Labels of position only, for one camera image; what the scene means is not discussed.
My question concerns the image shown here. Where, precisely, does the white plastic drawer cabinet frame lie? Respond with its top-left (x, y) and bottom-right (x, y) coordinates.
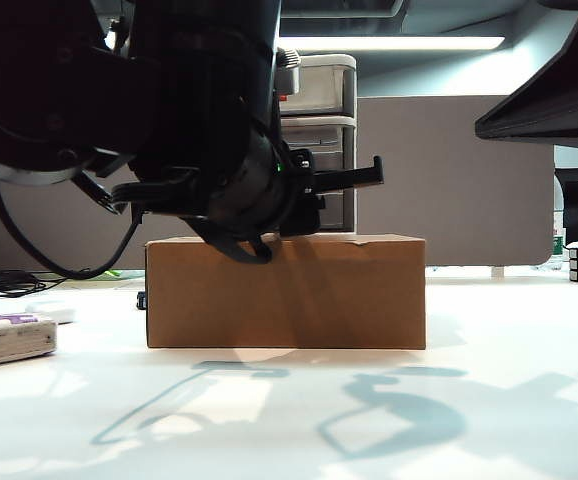
top-left (276, 53), bottom-right (358, 234)

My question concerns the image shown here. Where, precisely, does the brown cardboard box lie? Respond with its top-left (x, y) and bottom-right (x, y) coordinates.
top-left (144, 233), bottom-right (428, 350)

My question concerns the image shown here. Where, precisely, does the clear bottle green label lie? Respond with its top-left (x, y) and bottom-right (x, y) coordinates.
top-left (550, 209), bottom-right (566, 264)

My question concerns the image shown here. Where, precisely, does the purple white napkin pack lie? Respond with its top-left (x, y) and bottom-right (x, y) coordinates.
top-left (0, 313), bottom-right (58, 370)

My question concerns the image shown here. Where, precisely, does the ceiling light strip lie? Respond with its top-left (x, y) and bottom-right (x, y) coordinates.
top-left (278, 35), bottom-right (505, 51)

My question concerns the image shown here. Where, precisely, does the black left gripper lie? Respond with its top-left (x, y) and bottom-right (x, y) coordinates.
top-left (112, 134), bottom-right (385, 237)

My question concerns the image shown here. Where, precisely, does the smoky drawer, wide orange handle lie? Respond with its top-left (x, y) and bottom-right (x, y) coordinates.
top-left (278, 67), bottom-right (345, 112)

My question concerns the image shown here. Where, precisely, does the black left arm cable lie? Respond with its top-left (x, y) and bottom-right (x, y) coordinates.
top-left (0, 172), bottom-right (141, 281)

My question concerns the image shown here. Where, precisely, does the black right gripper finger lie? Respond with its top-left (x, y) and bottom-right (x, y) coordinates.
top-left (474, 9), bottom-right (578, 149)

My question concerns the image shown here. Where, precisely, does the white earbuds case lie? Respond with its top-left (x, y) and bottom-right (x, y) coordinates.
top-left (26, 301), bottom-right (78, 325)

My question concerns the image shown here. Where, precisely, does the smoky drawer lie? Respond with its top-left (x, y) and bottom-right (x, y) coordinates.
top-left (281, 124), bottom-right (344, 169)
top-left (278, 67), bottom-right (345, 112)
top-left (318, 192), bottom-right (345, 231)

